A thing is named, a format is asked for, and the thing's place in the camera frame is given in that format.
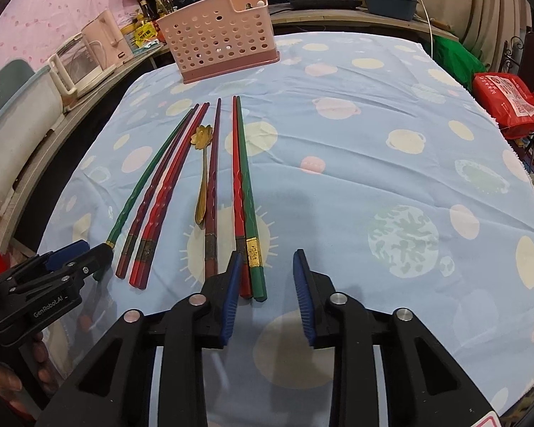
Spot yellow oil bottles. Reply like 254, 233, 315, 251
124, 21, 161, 51

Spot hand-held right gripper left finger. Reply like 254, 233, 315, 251
36, 250, 245, 427

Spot green plastic bag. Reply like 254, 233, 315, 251
431, 36, 488, 94

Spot blue dotted tablecloth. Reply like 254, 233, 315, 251
36, 31, 534, 414

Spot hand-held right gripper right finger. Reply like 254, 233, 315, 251
292, 249, 494, 427

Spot person's left hand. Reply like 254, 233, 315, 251
0, 331, 54, 416

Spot white glass kitchen appliance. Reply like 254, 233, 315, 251
48, 31, 119, 101

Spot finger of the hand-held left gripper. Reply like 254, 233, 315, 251
4, 244, 114, 307
0, 239, 91, 285

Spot dark maroon chopstick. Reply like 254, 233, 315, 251
115, 104, 200, 279
203, 98, 223, 283

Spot black induction cooker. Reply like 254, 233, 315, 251
289, 0, 363, 10

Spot pink dotted curtain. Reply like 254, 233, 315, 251
0, 0, 134, 81

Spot beige curtain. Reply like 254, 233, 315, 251
445, 0, 534, 58

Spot gold flower spoon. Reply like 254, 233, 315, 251
189, 125, 212, 230

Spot pink perforated utensil basket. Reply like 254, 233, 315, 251
156, 0, 282, 84

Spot green chopstick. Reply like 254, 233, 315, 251
93, 107, 195, 282
236, 96, 268, 301

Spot pink kitchen appliance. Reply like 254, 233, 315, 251
81, 11, 135, 72

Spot dark metal chair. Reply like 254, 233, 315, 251
503, 31, 534, 99

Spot red printed bag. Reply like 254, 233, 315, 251
472, 72, 534, 139

